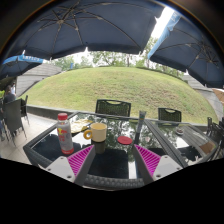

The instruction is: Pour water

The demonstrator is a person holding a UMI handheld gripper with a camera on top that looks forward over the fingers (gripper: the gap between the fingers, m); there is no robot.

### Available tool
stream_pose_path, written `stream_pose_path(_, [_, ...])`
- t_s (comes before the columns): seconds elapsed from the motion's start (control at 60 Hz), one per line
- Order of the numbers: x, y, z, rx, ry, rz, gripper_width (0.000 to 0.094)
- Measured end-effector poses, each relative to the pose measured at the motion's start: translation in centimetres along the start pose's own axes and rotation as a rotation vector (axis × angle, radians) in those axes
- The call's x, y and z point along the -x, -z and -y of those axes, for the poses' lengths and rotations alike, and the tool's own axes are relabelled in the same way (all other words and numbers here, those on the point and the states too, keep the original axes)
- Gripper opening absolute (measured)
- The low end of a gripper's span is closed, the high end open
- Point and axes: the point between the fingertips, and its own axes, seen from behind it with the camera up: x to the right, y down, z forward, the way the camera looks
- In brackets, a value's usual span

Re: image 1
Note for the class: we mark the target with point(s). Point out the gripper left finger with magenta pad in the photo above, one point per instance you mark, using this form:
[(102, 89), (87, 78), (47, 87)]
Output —
[(75, 167)]

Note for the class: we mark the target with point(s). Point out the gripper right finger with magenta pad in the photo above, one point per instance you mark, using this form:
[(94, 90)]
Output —
[(152, 166)]

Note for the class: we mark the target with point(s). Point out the glass top wicker table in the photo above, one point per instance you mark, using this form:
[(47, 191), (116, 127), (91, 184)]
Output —
[(114, 166)]

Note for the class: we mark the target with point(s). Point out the plastic bottle with red cap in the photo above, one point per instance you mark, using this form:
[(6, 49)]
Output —
[(64, 134)]

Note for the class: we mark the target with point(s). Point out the grey umbrella pole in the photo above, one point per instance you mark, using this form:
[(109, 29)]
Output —
[(142, 115)]

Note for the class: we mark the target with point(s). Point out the dark wicker chair right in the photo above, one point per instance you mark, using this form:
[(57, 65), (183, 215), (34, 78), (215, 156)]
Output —
[(168, 114)]

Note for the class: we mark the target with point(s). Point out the dark wicker chair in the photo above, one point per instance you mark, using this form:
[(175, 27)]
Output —
[(113, 107), (168, 114), (14, 111)]

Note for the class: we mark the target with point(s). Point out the dark wicker chair centre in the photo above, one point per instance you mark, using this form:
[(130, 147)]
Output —
[(113, 107)]

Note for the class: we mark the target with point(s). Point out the dark chair far right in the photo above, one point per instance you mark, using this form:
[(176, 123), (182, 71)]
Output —
[(216, 133)]

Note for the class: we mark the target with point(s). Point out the dark wicker chair left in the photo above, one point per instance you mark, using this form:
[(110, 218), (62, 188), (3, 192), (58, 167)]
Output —
[(14, 111)]

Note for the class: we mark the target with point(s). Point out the seated person at left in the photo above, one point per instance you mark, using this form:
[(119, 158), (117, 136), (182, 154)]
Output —
[(9, 96)]

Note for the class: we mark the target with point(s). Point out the blue patio umbrella left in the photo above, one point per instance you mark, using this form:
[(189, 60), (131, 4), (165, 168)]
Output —
[(17, 65)]

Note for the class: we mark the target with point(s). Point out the navy patio umbrella right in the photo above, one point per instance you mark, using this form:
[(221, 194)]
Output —
[(184, 47)]

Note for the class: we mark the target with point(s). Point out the large navy patio umbrella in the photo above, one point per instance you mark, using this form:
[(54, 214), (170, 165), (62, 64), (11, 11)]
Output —
[(64, 27)]

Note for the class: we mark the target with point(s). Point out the cream mug with yellow handle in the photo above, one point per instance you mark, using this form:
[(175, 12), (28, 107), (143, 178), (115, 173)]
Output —
[(96, 132)]

